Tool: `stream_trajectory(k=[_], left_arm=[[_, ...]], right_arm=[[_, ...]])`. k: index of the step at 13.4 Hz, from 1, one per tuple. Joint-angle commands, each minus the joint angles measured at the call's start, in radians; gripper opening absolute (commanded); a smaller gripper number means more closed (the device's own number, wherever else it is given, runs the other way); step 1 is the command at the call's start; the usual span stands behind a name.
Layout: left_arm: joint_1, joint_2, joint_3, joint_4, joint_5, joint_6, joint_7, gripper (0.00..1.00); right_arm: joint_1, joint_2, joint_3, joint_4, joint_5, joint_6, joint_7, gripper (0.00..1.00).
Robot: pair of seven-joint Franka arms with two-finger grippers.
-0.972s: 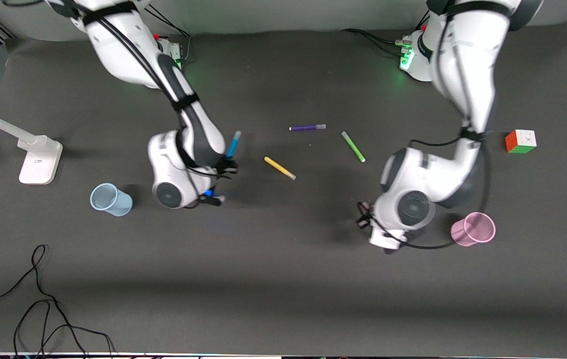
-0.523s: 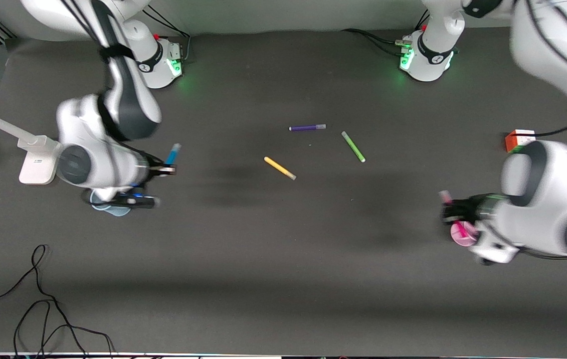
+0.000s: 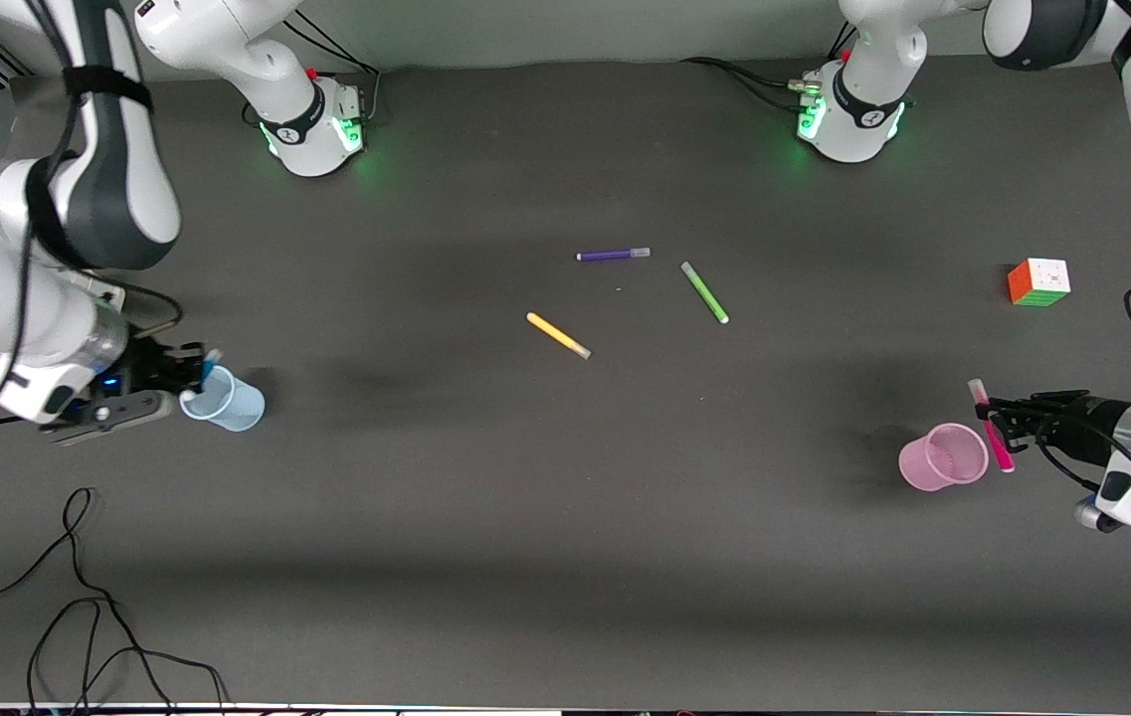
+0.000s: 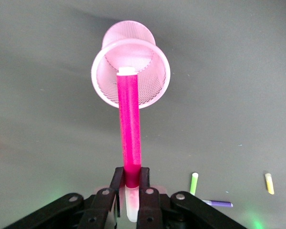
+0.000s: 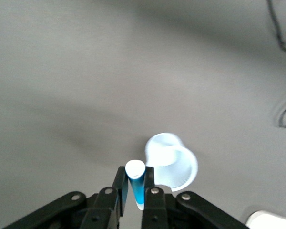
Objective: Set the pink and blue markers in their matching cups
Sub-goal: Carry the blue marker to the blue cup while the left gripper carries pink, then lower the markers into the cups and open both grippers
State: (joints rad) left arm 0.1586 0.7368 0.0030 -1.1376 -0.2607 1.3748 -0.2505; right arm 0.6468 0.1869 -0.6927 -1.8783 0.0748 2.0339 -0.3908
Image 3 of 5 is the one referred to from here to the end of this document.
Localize thin black loose cable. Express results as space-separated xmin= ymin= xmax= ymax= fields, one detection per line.
xmin=0 ymin=486 xmax=230 ymax=716

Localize translucent pink cup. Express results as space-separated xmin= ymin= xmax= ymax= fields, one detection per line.
xmin=898 ymin=423 xmax=991 ymax=493

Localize multicoloured puzzle cube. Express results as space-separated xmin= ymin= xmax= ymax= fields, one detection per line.
xmin=1007 ymin=258 xmax=1072 ymax=308

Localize green marker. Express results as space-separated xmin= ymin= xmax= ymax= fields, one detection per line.
xmin=679 ymin=261 xmax=731 ymax=326

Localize yellow marker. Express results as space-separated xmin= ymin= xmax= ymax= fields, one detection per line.
xmin=525 ymin=311 xmax=593 ymax=361

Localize translucent blue cup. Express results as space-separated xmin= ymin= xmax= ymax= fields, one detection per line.
xmin=179 ymin=365 xmax=267 ymax=434

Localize black left arm base cables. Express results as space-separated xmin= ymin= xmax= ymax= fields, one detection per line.
xmin=679 ymin=20 xmax=859 ymax=112

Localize pink marker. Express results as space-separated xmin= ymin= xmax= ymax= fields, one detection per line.
xmin=967 ymin=378 xmax=1017 ymax=474

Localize black right arm base cables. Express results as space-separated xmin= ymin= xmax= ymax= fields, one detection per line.
xmin=242 ymin=15 xmax=384 ymax=128

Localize black arm base cables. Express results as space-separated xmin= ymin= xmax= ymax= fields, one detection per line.
xmin=679 ymin=20 xmax=859 ymax=112
xmin=242 ymin=15 xmax=384 ymax=128

